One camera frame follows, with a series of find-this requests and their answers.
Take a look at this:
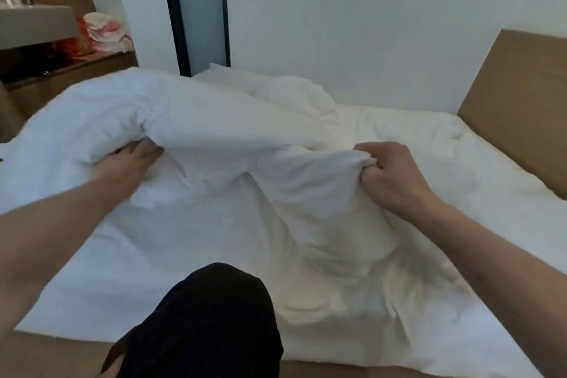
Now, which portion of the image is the person's right hand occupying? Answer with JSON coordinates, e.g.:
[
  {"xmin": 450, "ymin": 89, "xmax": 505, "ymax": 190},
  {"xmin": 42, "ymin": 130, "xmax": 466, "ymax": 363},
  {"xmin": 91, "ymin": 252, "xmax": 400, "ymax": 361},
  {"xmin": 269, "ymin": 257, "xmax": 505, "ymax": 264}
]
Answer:
[{"xmin": 353, "ymin": 141, "xmax": 437, "ymax": 217}]

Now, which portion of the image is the person's left hand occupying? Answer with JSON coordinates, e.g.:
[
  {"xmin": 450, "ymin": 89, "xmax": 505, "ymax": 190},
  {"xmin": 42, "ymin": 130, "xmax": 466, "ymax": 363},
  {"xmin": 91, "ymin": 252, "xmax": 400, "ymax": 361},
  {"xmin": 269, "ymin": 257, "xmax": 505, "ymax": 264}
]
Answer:
[{"xmin": 91, "ymin": 137, "xmax": 165, "ymax": 197}]

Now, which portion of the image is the white duvet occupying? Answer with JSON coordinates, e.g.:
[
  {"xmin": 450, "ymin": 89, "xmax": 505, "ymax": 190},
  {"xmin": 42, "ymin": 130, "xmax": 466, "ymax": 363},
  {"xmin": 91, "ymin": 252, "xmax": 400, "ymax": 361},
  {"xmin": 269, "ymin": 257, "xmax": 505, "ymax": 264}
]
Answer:
[{"xmin": 0, "ymin": 67, "xmax": 399, "ymax": 278}]

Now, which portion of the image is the person's right forearm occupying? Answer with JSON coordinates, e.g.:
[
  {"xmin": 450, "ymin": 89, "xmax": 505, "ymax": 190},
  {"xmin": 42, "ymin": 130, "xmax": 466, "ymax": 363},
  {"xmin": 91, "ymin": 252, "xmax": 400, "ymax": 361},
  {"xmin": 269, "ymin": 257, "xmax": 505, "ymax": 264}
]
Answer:
[{"xmin": 410, "ymin": 191, "xmax": 567, "ymax": 374}]

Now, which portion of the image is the person's left forearm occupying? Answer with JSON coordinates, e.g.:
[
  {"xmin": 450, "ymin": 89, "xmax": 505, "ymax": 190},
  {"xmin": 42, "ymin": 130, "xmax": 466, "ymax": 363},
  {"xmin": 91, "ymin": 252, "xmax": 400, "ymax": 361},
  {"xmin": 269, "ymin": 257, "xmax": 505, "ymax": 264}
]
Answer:
[{"xmin": 0, "ymin": 170, "xmax": 133, "ymax": 332}]

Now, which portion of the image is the white bed sheet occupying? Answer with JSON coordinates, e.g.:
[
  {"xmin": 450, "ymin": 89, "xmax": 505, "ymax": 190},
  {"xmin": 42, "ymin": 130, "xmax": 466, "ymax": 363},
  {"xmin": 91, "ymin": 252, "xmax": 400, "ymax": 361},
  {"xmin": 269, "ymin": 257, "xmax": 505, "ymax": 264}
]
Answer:
[{"xmin": 13, "ymin": 105, "xmax": 567, "ymax": 378}]

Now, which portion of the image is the brown wooden side counter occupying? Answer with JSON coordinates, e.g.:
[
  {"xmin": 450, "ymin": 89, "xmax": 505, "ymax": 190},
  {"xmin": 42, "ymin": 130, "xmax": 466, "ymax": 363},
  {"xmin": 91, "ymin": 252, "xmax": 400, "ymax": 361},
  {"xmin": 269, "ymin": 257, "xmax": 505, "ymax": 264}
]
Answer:
[{"xmin": 0, "ymin": 51, "xmax": 139, "ymax": 126}]

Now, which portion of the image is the white pillow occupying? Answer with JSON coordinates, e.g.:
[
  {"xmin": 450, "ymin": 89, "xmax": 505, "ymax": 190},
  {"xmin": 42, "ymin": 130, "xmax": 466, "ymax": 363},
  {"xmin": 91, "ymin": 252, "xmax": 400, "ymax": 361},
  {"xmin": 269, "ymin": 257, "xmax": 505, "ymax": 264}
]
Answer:
[{"xmin": 193, "ymin": 63, "xmax": 338, "ymax": 116}]

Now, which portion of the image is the white and pink plastic bag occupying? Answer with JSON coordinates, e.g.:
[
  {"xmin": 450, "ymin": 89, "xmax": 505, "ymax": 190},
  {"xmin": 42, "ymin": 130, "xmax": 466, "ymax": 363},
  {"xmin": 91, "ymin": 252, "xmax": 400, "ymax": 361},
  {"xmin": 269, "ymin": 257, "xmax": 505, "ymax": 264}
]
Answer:
[{"xmin": 83, "ymin": 12, "xmax": 134, "ymax": 53}]

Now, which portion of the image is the black framed glass door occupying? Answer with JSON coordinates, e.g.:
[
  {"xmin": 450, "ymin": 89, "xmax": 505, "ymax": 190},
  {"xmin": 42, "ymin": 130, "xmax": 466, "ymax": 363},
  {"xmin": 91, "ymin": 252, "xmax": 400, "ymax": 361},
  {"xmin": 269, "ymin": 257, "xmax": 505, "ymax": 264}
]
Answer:
[{"xmin": 159, "ymin": 0, "xmax": 231, "ymax": 77}]

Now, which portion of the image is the brown wooden headboard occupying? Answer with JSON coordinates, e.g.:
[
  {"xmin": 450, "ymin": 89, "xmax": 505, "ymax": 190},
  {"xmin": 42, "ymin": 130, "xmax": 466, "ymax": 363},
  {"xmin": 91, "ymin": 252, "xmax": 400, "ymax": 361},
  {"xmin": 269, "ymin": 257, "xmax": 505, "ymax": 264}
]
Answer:
[{"xmin": 456, "ymin": 29, "xmax": 567, "ymax": 200}]

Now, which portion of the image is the person's black trouser leg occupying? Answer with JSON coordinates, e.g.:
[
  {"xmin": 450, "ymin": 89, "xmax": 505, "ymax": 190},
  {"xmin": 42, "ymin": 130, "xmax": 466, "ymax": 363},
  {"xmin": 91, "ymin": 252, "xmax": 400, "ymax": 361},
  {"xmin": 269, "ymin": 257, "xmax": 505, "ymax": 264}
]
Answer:
[{"xmin": 101, "ymin": 263, "xmax": 284, "ymax": 378}]

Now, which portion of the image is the grey wall shelf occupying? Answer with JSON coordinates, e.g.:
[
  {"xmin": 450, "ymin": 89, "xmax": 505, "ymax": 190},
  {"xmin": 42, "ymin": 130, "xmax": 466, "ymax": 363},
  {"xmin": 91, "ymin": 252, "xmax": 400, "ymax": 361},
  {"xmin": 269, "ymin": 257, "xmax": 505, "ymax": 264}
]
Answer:
[{"xmin": 0, "ymin": 0, "xmax": 80, "ymax": 50}]

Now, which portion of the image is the brown wooden bed frame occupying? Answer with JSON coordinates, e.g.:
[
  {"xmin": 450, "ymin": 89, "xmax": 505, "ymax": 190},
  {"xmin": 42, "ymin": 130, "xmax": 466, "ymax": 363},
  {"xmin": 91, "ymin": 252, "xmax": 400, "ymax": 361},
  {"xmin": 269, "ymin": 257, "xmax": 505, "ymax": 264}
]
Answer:
[{"xmin": 0, "ymin": 330, "xmax": 444, "ymax": 378}]

